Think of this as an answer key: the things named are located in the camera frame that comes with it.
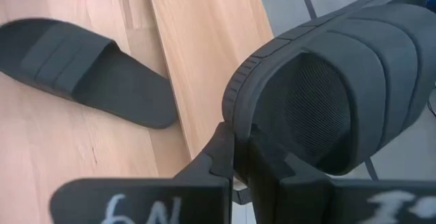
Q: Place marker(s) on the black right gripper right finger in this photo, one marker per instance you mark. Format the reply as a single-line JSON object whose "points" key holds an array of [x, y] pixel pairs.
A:
{"points": [[323, 203]]}

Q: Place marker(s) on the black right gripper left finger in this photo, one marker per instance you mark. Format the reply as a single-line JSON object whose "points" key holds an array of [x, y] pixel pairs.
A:
{"points": [[153, 200]]}

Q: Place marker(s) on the black slide sandal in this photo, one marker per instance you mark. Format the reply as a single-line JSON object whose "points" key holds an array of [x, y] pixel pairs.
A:
{"points": [[374, 64], [85, 71]]}

